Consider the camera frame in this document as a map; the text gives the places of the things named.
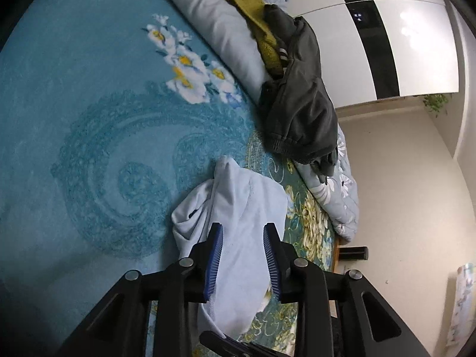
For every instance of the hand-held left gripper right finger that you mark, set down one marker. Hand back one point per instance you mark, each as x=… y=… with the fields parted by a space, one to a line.
x=271 y=264

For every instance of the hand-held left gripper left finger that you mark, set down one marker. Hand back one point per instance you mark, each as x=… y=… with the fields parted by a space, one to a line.
x=214 y=264

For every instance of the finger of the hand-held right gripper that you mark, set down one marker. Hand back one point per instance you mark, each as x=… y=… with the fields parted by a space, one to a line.
x=230 y=347

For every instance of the light blue long-sleeve shirt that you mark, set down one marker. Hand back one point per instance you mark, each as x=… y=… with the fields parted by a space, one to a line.
x=238 y=200

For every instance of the black box on floor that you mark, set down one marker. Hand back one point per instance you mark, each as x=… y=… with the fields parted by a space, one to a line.
x=353 y=254

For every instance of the dark grey pants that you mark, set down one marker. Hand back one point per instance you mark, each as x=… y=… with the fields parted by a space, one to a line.
x=301 y=111

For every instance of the white patterned hanging cloth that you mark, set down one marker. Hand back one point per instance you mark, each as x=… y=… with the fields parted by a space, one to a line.
x=463 y=301

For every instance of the green potted plant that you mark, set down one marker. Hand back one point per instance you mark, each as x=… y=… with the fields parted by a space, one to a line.
x=436 y=103

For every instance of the dark grey striped garment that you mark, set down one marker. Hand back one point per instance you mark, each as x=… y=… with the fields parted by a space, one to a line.
x=277 y=18

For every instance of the blue floral duvet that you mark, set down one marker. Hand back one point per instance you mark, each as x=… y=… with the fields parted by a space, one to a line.
x=219 y=15

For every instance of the white wardrobe with black stripe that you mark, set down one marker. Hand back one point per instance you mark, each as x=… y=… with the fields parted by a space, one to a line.
x=420 y=44

